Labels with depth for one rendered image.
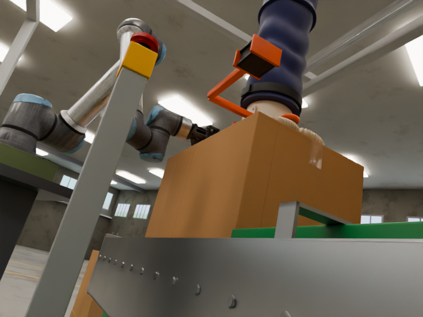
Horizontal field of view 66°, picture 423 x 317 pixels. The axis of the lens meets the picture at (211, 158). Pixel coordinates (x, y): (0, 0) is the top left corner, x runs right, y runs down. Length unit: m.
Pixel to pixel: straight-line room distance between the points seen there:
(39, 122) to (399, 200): 9.57
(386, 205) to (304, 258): 10.03
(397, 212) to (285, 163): 9.42
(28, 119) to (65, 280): 1.03
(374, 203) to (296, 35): 9.29
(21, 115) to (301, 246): 1.42
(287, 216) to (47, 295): 0.45
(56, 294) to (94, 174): 0.22
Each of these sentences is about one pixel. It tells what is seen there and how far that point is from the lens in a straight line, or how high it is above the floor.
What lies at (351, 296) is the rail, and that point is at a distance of 0.27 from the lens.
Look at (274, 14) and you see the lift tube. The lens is 1.40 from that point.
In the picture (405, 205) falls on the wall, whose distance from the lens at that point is 10.23.
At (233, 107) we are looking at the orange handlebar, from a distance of 1.07.
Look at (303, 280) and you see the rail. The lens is 0.30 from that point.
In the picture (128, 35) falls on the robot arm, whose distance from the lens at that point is 1.46.
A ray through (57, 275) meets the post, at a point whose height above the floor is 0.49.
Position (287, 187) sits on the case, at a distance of 0.82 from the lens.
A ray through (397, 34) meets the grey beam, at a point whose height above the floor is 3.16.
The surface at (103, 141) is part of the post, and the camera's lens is 0.70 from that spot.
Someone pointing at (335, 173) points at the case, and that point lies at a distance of 0.95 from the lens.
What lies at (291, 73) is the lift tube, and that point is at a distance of 1.22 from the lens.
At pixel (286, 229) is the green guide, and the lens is 0.38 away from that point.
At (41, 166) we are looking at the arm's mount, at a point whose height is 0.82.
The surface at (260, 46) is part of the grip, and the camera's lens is 0.82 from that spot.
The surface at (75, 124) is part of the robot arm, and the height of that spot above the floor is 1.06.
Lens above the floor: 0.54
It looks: 20 degrees up
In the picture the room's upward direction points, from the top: 14 degrees clockwise
